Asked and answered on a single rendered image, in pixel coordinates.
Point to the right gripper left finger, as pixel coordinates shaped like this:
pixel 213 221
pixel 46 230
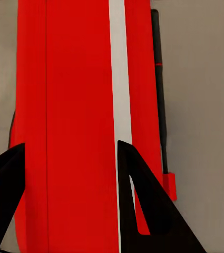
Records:
pixel 12 184

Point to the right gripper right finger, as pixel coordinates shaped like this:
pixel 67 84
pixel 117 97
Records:
pixel 169 232

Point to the coffee table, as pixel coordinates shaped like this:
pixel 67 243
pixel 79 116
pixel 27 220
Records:
pixel 192 51

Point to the radio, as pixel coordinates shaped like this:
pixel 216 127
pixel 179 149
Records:
pixel 89 73

